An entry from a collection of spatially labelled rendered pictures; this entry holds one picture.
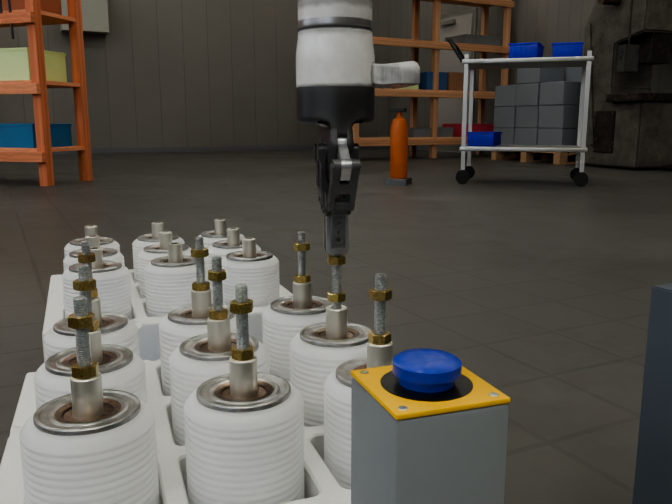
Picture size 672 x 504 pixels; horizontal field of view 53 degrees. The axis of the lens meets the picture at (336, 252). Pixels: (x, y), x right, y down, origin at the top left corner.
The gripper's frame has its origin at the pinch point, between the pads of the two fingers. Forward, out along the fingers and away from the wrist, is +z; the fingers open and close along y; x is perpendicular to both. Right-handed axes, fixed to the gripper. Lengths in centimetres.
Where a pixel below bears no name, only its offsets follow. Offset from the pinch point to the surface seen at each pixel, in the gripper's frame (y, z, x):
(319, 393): 4.2, 15.0, -2.4
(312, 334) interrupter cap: 0.3, 10.2, -2.5
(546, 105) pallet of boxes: -691, -30, 363
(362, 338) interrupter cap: 2.2, 10.3, 2.3
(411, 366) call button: 30.4, 2.7, -0.7
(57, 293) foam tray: -52, 17, -39
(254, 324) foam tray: -35.2, 19.6, -7.0
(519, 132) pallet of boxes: -724, 1, 346
